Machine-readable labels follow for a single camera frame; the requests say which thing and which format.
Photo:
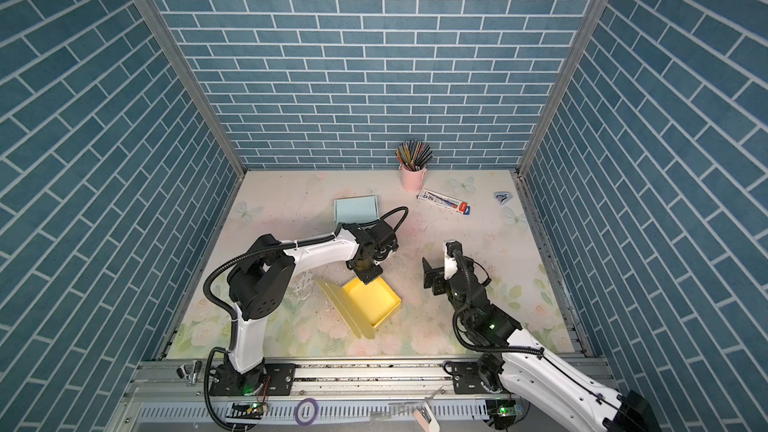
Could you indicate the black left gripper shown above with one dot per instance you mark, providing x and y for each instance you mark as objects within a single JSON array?
[{"x": 370, "y": 276}]

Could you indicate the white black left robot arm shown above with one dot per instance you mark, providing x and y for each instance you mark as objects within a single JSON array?
[{"x": 258, "y": 281}]

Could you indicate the white pink clip tool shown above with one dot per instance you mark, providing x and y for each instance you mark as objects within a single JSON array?
[{"x": 421, "y": 411}]

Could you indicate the right green circuit board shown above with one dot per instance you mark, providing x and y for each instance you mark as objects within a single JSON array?
[{"x": 503, "y": 414}]

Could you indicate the pink metal pencil bucket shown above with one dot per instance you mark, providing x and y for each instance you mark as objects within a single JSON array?
[{"x": 412, "y": 180}]

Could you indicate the bundle of coloured pencils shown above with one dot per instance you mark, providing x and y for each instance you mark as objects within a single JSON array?
[{"x": 414, "y": 155}]

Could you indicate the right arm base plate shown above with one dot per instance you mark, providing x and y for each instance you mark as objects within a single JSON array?
[{"x": 475, "y": 377}]

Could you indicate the yellow paper box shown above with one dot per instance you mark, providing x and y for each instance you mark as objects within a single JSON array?
[{"x": 363, "y": 307}]

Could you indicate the green circuit board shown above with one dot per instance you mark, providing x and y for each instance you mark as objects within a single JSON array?
[
  {"x": 503, "y": 414},
  {"x": 247, "y": 411}
]

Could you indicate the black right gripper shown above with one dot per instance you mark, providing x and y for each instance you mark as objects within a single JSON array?
[{"x": 432, "y": 273}]

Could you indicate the white blue pencil box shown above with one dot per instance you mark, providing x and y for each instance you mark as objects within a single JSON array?
[{"x": 444, "y": 202}]

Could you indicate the left green circuit board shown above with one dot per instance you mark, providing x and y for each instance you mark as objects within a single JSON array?
[{"x": 247, "y": 411}]

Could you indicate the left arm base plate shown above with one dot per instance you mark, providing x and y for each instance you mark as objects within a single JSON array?
[{"x": 270, "y": 379}]

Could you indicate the aluminium front rail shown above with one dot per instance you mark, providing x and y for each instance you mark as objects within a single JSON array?
[{"x": 324, "y": 391}]

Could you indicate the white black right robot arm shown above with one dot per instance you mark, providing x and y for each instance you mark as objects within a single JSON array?
[{"x": 514, "y": 361}]

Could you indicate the light blue paper box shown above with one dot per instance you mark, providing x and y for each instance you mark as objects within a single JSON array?
[{"x": 362, "y": 209}]

